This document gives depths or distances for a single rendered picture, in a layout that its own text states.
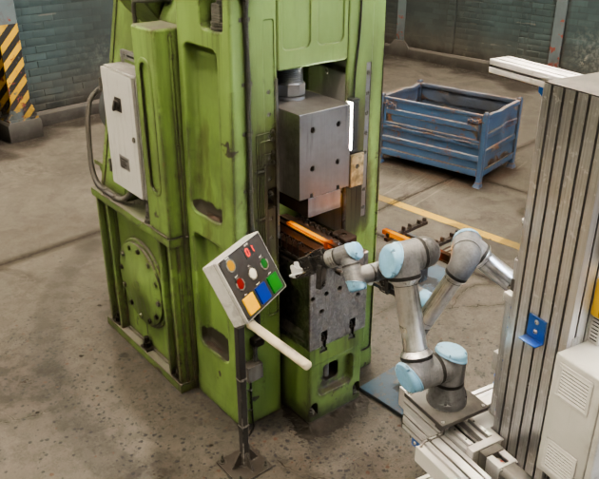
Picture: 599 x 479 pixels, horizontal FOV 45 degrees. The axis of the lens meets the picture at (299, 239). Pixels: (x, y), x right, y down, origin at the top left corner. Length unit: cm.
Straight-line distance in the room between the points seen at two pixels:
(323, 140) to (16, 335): 254
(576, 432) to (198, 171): 205
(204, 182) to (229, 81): 65
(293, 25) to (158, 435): 215
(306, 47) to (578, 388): 181
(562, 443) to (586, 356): 31
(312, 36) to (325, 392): 181
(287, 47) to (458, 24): 873
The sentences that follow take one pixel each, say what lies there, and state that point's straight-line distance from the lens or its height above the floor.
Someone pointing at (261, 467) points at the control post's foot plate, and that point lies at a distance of 369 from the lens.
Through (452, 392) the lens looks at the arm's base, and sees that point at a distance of 274.
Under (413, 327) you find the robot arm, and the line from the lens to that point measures 257.
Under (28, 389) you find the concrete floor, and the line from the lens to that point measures 444.
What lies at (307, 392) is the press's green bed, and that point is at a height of 21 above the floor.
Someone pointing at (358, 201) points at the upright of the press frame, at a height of 108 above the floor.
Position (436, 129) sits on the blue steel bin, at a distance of 710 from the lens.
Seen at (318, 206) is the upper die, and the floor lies 121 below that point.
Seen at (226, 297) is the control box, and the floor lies 105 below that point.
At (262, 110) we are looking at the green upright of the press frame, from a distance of 320.
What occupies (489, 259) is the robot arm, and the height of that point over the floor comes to 120.
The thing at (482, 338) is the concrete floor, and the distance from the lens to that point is 472.
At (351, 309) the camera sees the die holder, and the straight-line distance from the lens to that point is 371.
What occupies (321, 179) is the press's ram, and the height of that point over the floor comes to 134.
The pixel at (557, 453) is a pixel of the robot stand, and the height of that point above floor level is 88.
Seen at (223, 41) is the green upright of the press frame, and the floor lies 198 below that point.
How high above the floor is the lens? 254
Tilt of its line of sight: 26 degrees down
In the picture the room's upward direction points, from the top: straight up
